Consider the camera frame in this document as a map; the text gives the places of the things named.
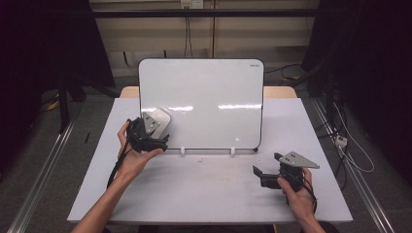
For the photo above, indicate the white whiteboard with black rim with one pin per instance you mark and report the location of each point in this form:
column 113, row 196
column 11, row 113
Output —
column 210, row 90

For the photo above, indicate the small black stick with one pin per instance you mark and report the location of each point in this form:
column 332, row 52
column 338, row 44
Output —
column 87, row 137

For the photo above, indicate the black metal stand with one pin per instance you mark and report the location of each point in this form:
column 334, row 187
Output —
column 63, row 106

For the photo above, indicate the white whiteboard stand clip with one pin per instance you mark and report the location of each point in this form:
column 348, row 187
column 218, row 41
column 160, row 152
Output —
column 182, row 151
column 233, row 151

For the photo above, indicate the white wall socket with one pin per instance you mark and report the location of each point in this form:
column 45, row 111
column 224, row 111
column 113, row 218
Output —
column 191, row 3

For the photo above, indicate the aluminium floor rail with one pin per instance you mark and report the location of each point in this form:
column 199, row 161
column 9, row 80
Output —
column 42, row 178
column 356, row 181

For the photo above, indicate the person's right hand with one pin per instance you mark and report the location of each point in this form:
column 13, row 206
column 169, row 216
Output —
column 299, row 200

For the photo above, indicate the white power strip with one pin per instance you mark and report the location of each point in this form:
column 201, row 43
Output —
column 341, row 141

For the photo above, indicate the black curtain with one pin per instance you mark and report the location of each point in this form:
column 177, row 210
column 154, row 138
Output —
column 39, row 48
column 372, row 64

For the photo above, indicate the black horizontal bar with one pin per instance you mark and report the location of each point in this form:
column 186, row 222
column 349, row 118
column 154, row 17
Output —
column 194, row 13

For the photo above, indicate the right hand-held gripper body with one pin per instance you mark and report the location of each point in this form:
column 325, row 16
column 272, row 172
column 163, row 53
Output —
column 291, row 168

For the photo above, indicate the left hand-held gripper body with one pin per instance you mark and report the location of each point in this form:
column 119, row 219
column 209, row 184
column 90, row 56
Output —
column 144, row 139

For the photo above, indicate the white whiteboard eraser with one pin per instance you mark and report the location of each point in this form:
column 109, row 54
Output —
column 163, row 118

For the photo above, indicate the person's left hand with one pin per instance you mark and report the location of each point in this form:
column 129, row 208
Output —
column 132, row 161

